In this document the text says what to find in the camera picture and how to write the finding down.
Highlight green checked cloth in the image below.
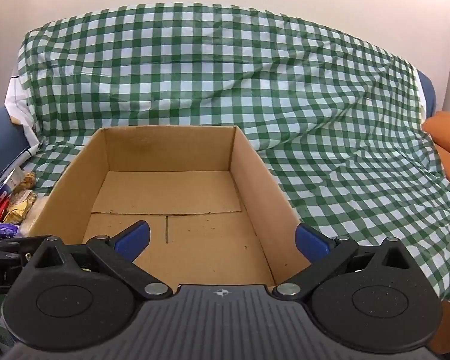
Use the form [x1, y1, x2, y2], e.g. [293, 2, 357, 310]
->
[0, 3, 450, 349]

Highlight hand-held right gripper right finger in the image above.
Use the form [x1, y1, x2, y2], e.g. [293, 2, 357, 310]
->
[273, 224, 422, 301]

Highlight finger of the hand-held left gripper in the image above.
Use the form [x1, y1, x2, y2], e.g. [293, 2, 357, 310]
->
[0, 235, 49, 268]

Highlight white and pink snack packet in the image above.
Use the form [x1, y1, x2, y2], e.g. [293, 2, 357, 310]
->
[2, 167, 25, 196]

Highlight golden foil snack packet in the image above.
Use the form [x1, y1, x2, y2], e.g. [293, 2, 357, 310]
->
[3, 191, 38, 225]

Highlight cardboard box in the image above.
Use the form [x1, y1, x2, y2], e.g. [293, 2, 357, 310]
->
[20, 125, 311, 287]

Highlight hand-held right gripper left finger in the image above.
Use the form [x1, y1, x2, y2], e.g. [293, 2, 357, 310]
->
[30, 221, 173, 301]

